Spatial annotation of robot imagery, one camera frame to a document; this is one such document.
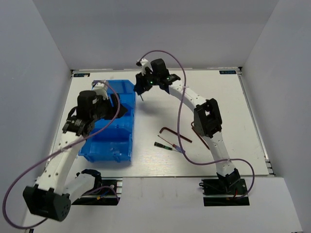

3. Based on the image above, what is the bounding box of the table logo sticker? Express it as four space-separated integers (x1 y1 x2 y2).
219 70 237 75
73 73 90 77

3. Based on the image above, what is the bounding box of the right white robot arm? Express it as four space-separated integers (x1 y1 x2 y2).
134 58 240 194

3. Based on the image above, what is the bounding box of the brown hex key lower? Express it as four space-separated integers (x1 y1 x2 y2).
194 130 210 150

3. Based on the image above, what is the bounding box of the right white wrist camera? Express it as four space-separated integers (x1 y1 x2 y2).
136 58 151 75

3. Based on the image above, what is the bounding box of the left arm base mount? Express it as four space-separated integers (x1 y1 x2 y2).
72 178 122 206

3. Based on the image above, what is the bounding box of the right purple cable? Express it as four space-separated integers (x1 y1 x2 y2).
136 50 256 200

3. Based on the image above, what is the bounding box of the blue plastic compartment bin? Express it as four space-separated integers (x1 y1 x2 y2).
78 80 136 163

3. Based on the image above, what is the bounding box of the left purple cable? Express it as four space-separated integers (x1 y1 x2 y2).
2 80 121 230

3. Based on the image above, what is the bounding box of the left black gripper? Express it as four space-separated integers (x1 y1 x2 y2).
90 93 128 122

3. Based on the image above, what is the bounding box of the purple cable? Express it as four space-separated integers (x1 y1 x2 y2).
2 80 121 230
136 50 256 200

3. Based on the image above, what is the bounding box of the red blue handled screwdriver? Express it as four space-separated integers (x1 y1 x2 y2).
158 135 183 153

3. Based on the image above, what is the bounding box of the black green handled screwdriver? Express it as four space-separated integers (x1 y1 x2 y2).
154 142 173 150

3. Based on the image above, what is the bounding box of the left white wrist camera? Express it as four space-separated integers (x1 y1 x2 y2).
92 81 109 100

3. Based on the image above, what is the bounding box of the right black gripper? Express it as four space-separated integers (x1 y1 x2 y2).
133 69 159 94

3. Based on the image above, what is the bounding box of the left table logo sticker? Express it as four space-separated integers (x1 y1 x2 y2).
73 73 90 77

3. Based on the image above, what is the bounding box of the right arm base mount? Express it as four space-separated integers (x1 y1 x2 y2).
199 179 247 196

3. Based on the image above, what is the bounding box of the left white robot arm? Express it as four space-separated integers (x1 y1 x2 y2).
23 90 127 222

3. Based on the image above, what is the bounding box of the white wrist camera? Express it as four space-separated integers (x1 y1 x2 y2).
136 58 151 75
92 81 109 100

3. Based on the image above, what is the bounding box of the long brown hex key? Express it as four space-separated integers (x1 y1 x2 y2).
159 127 192 143

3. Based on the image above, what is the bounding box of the right table logo sticker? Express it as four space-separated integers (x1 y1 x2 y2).
219 70 237 75

